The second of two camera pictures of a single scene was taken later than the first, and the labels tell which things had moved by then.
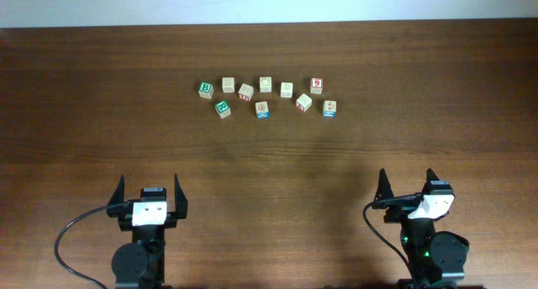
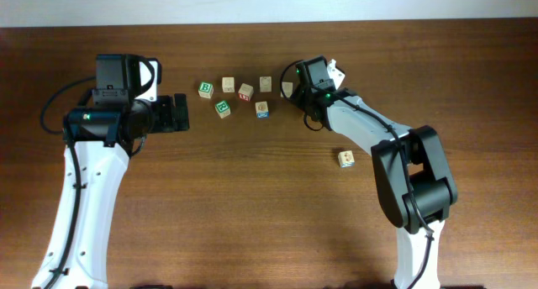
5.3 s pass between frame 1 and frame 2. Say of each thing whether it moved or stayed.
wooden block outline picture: stayed
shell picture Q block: stayed
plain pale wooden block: stayed
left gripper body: moved
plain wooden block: stayed
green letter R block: stayed
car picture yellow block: moved
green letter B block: stayed
